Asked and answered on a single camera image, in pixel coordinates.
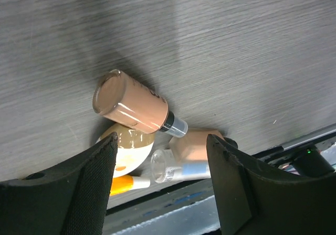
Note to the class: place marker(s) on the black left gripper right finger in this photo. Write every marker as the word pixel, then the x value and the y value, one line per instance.
pixel 272 192

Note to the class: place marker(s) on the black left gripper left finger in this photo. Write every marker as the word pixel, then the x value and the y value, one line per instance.
pixel 68 198

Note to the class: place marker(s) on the beige hexagonal bottle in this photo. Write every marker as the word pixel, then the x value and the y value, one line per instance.
pixel 192 146

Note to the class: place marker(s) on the beige foundation bottle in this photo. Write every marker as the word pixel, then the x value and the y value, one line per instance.
pixel 122 99

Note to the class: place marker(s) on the orange cream tube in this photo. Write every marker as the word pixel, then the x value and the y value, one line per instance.
pixel 127 183

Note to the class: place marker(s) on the white oval compact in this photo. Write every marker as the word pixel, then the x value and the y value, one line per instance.
pixel 133 148

